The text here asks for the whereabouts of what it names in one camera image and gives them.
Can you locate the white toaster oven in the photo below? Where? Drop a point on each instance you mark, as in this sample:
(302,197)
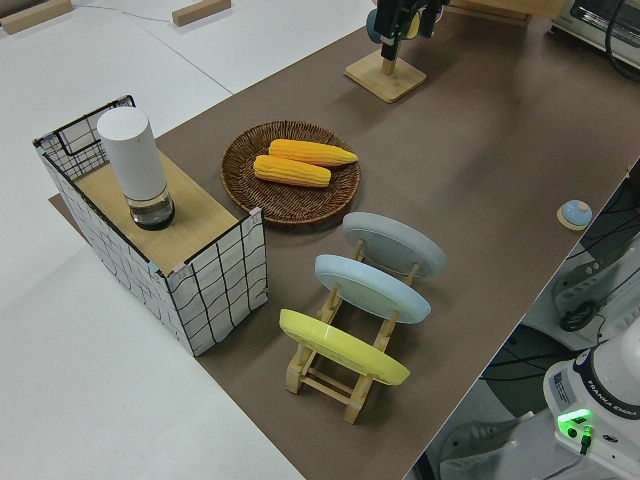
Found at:
(575,31)

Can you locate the short corn cob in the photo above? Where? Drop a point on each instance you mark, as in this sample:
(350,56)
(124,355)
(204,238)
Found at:
(290,171)

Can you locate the black power adapter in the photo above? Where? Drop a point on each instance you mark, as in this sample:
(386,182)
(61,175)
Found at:
(577,317)

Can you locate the yellow plate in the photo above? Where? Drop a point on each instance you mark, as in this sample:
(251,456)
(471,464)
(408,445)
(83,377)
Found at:
(340,347)

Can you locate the wooden mug stand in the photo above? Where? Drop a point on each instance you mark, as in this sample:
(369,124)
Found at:
(385,80)

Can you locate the gray plate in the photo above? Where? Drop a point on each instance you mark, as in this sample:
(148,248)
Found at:
(395,245)

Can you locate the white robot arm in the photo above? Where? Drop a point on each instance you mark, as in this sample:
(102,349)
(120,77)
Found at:
(615,370)

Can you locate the light blue plate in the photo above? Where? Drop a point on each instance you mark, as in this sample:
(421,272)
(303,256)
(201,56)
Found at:
(370,287)

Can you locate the white power strip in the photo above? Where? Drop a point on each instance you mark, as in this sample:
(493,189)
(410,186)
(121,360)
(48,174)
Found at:
(582,280)

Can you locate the wooden drawer cabinet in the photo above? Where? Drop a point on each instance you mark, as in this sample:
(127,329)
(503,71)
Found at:
(510,22)

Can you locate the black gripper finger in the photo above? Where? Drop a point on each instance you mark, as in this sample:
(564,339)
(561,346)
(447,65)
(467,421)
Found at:
(395,17)
(431,12)

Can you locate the blue bell on wooden base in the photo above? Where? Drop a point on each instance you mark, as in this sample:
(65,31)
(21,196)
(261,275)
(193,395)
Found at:
(575,214)

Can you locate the brown table mat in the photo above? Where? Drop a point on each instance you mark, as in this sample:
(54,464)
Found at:
(475,150)

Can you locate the wooden plate rack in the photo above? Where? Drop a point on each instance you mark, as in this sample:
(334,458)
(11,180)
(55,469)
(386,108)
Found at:
(325,387)

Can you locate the wooden drawer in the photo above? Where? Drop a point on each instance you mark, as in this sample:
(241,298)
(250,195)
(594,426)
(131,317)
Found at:
(500,6)

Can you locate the wooden shelf box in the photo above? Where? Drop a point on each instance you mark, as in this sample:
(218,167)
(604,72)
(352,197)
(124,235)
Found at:
(200,210)

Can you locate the wooden block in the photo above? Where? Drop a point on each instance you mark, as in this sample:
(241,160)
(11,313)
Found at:
(30,17)
(200,12)

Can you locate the round wicker tray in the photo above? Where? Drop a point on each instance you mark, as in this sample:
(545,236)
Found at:
(290,205)

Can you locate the long pointed corn cob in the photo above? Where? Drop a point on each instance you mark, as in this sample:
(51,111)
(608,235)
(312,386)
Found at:
(310,151)

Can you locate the white cylinder with glass base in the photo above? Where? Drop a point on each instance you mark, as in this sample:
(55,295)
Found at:
(132,155)

